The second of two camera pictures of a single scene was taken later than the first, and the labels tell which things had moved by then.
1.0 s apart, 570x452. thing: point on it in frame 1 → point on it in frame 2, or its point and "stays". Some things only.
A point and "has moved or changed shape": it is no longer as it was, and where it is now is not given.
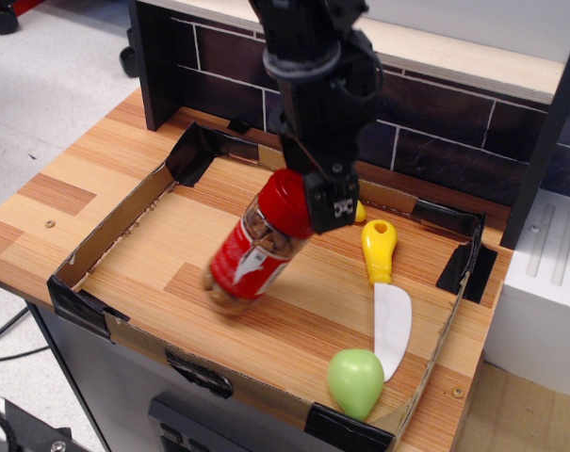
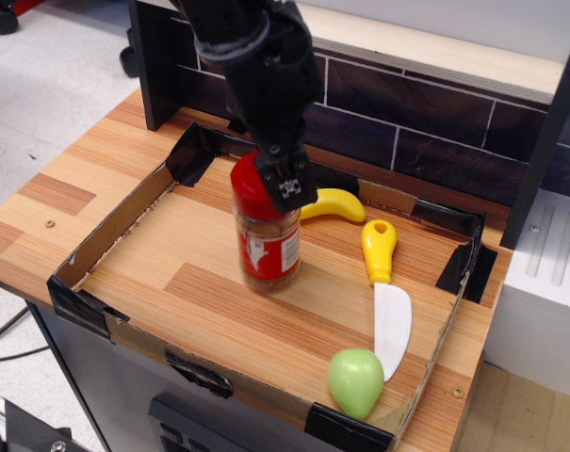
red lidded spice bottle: x=277 y=223 has moved or changed shape
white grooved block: x=538 y=329 stays
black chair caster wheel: x=127 y=56 stays
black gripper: x=327 y=101 → x=273 y=77
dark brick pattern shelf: x=482 y=103 stays
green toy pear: x=356 y=377 stays
